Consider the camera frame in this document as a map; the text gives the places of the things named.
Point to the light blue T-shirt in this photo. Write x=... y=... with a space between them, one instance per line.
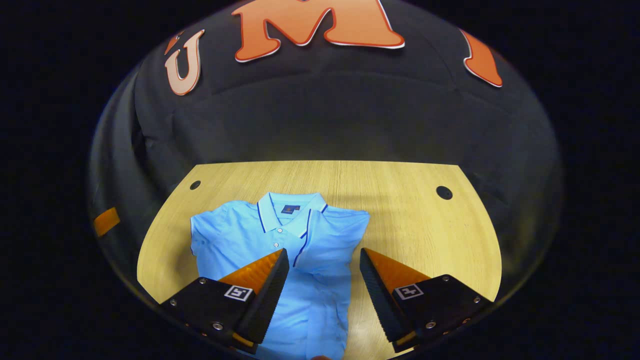
x=320 y=295

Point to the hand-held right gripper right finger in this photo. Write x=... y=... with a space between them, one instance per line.
x=382 y=305

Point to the round black table grommet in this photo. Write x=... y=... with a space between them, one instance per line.
x=195 y=185
x=444 y=192

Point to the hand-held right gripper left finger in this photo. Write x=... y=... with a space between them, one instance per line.
x=265 y=305

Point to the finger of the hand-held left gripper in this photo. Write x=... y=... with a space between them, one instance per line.
x=106 y=221

